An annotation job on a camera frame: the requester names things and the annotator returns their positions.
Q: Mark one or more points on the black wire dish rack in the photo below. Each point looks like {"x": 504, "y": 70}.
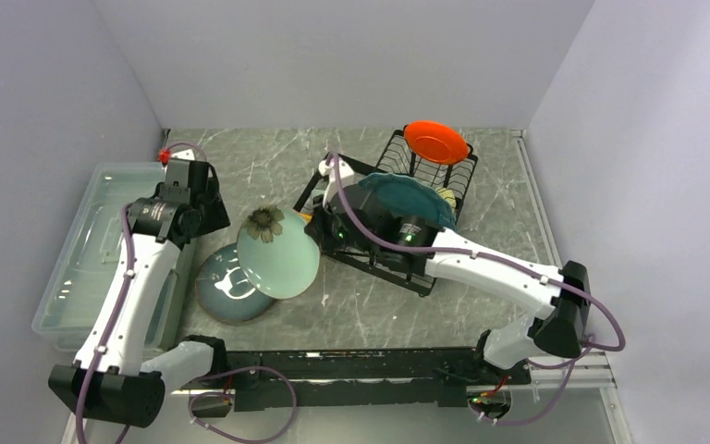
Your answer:
{"x": 377, "y": 213}

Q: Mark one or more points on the teal scalloped plate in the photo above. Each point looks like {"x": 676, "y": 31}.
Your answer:
{"x": 406, "y": 196}

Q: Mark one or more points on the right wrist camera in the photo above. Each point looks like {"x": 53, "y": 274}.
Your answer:
{"x": 339, "y": 174}

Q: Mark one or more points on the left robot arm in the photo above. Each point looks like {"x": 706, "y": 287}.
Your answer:
{"x": 108, "y": 379}

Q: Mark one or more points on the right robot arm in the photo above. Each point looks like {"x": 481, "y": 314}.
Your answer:
{"x": 413, "y": 252}

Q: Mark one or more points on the light green flower plate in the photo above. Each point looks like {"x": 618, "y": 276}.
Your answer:
{"x": 276, "y": 254}

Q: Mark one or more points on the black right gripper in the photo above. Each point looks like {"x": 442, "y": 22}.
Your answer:
{"x": 317, "y": 226}

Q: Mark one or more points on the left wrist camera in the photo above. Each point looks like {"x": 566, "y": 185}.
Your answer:
{"x": 182, "y": 151}

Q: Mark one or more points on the dark blue blossom plate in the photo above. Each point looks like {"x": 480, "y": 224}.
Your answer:
{"x": 224, "y": 292}

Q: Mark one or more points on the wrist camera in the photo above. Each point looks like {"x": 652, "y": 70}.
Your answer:
{"x": 182, "y": 151}
{"x": 339, "y": 174}

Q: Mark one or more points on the clear plastic storage box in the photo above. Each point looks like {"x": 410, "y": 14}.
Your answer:
{"x": 87, "y": 263}

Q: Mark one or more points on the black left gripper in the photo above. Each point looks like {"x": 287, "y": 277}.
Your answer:
{"x": 216, "y": 218}

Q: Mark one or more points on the orange plate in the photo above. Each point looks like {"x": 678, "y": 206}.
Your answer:
{"x": 436, "y": 142}

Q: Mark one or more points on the pale yellow mug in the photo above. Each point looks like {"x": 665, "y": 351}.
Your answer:
{"x": 448, "y": 196}

